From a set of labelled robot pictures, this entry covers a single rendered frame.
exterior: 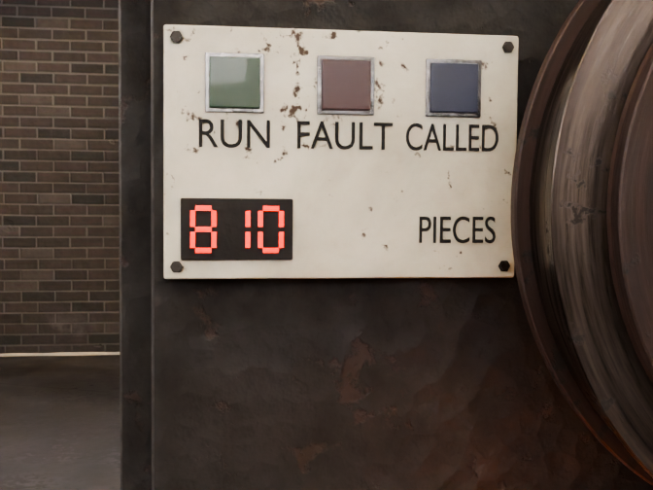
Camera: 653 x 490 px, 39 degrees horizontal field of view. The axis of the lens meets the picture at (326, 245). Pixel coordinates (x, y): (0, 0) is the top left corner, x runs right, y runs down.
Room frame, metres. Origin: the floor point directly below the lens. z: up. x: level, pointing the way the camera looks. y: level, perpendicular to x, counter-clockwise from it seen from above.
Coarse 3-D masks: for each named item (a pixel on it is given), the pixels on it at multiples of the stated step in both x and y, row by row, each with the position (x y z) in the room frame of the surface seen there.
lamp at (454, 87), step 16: (432, 64) 0.68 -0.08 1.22; (448, 64) 0.68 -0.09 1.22; (464, 64) 0.69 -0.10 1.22; (432, 80) 0.68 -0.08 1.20; (448, 80) 0.68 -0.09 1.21; (464, 80) 0.69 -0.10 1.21; (432, 96) 0.68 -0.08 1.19; (448, 96) 0.68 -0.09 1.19; (464, 96) 0.69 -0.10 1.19; (432, 112) 0.69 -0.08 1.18; (448, 112) 0.69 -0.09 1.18; (464, 112) 0.69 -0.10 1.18
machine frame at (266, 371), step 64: (128, 0) 0.76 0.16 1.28; (192, 0) 0.68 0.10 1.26; (256, 0) 0.69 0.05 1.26; (320, 0) 0.70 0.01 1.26; (384, 0) 0.70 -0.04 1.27; (448, 0) 0.71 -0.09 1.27; (512, 0) 0.72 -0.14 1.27; (576, 0) 0.72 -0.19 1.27; (128, 64) 0.76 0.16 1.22; (128, 128) 0.76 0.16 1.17; (128, 192) 0.76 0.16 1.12; (128, 256) 0.76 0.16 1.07; (128, 320) 0.76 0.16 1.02; (192, 320) 0.68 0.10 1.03; (256, 320) 0.69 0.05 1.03; (320, 320) 0.70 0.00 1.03; (384, 320) 0.70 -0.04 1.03; (448, 320) 0.71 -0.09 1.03; (512, 320) 0.72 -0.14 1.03; (128, 384) 0.76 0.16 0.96; (192, 384) 0.68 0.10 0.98; (256, 384) 0.69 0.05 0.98; (320, 384) 0.70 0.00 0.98; (384, 384) 0.70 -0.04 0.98; (448, 384) 0.71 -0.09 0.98; (512, 384) 0.72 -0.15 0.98; (128, 448) 0.76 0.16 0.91; (192, 448) 0.68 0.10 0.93; (256, 448) 0.69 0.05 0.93; (320, 448) 0.70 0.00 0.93; (384, 448) 0.70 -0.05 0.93; (448, 448) 0.71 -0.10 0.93; (512, 448) 0.72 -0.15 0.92; (576, 448) 0.73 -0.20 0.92
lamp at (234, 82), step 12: (216, 60) 0.66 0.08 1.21; (228, 60) 0.66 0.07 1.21; (240, 60) 0.66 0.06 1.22; (252, 60) 0.66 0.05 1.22; (216, 72) 0.66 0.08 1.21; (228, 72) 0.66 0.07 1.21; (240, 72) 0.66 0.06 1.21; (252, 72) 0.66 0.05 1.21; (216, 84) 0.66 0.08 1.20; (228, 84) 0.66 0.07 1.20; (240, 84) 0.66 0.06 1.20; (252, 84) 0.66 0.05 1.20; (216, 96) 0.66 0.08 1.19; (228, 96) 0.66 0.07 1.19; (240, 96) 0.66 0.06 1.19; (252, 96) 0.66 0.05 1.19; (252, 108) 0.67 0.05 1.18
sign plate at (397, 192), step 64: (192, 64) 0.66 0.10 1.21; (320, 64) 0.67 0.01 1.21; (384, 64) 0.68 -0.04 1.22; (512, 64) 0.70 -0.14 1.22; (192, 128) 0.66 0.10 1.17; (256, 128) 0.67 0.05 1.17; (320, 128) 0.68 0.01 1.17; (384, 128) 0.68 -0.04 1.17; (448, 128) 0.69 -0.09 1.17; (512, 128) 0.70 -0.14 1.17; (192, 192) 0.66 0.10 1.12; (256, 192) 0.67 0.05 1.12; (320, 192) 0.68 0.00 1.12; (384, 192) 0.68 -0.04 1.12; (448, 192) 0.69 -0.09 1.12; (192, 256) 0.66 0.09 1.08; (256, 256) 0.67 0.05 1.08; (320, 256) 0.68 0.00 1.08; (384, 256) 0.68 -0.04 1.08; (448, 256) 0.69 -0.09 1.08; (512, 256) 0.70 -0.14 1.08
